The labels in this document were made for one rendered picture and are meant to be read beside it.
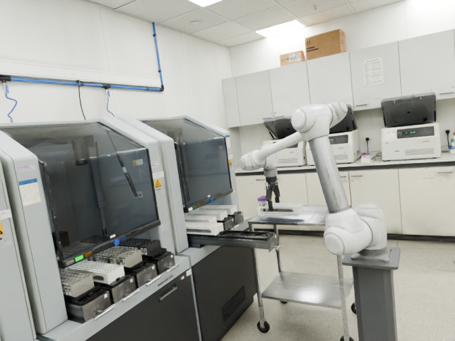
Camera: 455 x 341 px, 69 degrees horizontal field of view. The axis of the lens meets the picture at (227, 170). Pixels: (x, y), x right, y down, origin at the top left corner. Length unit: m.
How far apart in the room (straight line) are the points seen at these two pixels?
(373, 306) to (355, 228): 0.48
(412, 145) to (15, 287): 3.63
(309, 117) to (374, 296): 0.97
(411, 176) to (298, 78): 1.77
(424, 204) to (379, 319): 2.29
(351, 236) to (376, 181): 2.47
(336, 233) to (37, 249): 1.27
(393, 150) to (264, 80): 1.87
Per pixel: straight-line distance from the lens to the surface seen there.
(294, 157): 4.25
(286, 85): 4.57
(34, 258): 1.53
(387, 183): 4.09
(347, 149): 4.10
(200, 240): 2.16
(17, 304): 1.54
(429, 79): 4.31
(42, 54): 3.01
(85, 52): 3.25
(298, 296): 2.46
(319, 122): 1.69
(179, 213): 2.11
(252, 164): 2.06
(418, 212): 4.16
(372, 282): 1.94
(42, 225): 1.53
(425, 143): 4.03
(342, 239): 1.65
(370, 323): 2.05
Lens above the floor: 1.43
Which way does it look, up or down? 6 degrees down
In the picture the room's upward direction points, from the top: 7 degrees counter-clockwise
